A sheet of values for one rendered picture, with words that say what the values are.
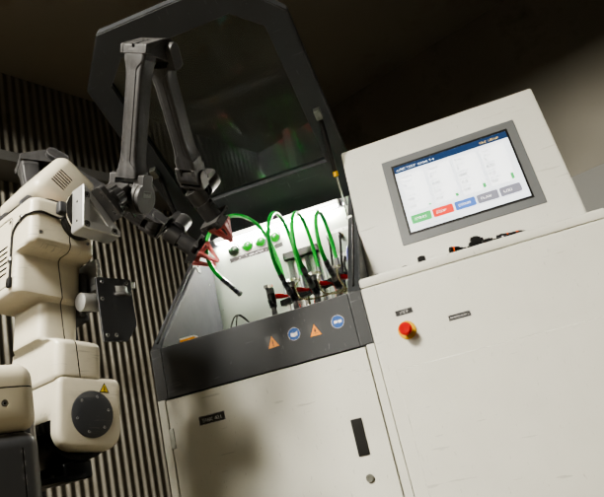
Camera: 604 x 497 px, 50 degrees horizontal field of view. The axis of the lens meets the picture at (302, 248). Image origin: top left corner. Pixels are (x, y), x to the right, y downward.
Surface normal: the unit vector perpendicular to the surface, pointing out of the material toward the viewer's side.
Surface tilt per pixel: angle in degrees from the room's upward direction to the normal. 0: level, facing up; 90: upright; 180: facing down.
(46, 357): 82
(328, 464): 90
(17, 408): 90
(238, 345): 90
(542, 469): 90
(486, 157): 76
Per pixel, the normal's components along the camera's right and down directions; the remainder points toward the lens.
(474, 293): -0.29, -0.23
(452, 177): -0.34, -0.44
